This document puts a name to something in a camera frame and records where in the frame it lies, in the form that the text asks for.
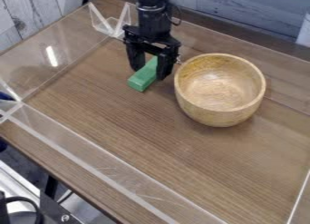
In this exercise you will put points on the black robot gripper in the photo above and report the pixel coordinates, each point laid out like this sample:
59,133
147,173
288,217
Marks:
151,39

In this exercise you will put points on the green rectangular block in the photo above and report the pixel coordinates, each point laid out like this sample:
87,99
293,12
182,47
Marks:
144,76

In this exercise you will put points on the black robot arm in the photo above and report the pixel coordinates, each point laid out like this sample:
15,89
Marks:
155,12

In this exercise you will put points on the light wooden bowl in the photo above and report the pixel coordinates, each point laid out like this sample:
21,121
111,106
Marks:
219,89

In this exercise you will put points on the clear acrylic corner bracket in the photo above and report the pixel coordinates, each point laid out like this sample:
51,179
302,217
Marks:
109,26

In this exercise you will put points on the clear acrylic tray wall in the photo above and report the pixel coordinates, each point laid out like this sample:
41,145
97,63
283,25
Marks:
127,150

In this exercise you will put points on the black metal table bracket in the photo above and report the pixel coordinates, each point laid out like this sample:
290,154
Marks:
52,212

